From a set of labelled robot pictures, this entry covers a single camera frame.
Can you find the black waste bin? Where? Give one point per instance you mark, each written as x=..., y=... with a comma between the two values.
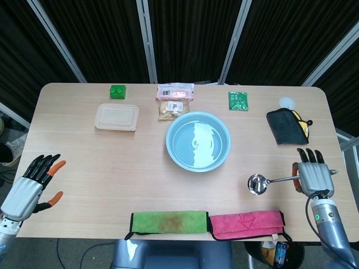
x=258, y=256

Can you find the green sachet packet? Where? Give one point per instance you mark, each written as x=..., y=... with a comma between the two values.
x=238, y=100

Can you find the dark grey folded cloth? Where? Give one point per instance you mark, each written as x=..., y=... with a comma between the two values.
x=283, y=126

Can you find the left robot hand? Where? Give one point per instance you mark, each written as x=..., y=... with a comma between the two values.
x=22, y=196

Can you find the metal ladle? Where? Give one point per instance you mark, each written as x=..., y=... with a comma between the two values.
x=256, y=185

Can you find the white round disc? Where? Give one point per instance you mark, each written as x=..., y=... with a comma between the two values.
x=287, y=102

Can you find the green toy building block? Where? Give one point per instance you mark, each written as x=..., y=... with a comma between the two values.
x=117, y=92

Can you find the light blue bowl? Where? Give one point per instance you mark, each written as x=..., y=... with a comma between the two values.
x=179, y=157

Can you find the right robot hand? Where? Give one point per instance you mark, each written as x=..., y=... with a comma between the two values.
x=315, y=178

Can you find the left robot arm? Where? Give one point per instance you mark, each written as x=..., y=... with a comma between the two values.
x=7, y=232

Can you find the green microfibre towel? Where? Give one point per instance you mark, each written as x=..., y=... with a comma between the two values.
x=168, y=221

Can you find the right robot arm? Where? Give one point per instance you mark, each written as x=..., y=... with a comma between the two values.
x=333, y=229

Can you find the grey partition frame post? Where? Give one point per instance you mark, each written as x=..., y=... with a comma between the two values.
x=14, y=115
x=346, y=137
x=147, y=42
x=331, y=56
x=235, y=42
x=56, y=39

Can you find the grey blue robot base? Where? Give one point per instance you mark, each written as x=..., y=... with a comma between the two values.
x=171, y=255

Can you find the beige lidded lunch box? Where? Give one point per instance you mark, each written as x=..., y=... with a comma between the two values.
x=117, y=117

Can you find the grey sneaker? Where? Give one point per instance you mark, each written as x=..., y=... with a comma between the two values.
x=17, y=147

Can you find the pink microfibre towel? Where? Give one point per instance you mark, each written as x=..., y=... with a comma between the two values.
x=244, y=224

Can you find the yellow bee pattern cloth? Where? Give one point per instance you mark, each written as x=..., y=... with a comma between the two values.
x=304, y=126

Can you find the pink snack packet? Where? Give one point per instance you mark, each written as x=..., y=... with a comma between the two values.
x=175, y=91

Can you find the clear cookie bag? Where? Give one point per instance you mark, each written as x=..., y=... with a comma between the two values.
x=172, y=110

